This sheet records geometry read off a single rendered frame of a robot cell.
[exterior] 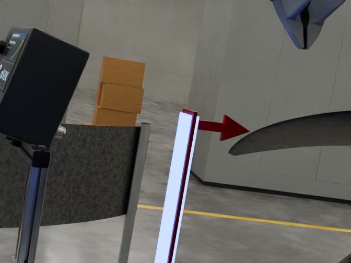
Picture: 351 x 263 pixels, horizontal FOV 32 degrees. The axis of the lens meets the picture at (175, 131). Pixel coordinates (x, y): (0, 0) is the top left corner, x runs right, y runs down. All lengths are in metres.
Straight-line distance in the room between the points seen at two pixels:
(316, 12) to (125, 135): 2.01
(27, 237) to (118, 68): 7.56
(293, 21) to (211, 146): 6.12
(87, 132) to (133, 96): 6.21
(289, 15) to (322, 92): 6.46
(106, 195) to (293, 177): 4.67
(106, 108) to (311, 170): 3.06
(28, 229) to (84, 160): 1.40
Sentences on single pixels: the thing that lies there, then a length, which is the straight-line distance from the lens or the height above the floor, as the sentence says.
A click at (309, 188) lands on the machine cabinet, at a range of 7.20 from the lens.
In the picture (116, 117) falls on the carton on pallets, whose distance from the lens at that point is 8.64.
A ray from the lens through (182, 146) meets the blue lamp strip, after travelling 0.53.
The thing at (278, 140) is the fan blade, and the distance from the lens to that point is 0.65.
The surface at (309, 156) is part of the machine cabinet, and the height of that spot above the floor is 0.50.
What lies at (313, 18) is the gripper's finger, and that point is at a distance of 0.64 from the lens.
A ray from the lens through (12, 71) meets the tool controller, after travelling 1.08.
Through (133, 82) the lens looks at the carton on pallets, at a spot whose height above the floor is 0.94.
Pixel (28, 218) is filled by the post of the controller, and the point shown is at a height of 0.94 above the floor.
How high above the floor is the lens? 1.23
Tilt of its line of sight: 6 degrees down
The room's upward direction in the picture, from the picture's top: 10 degrees clockwise
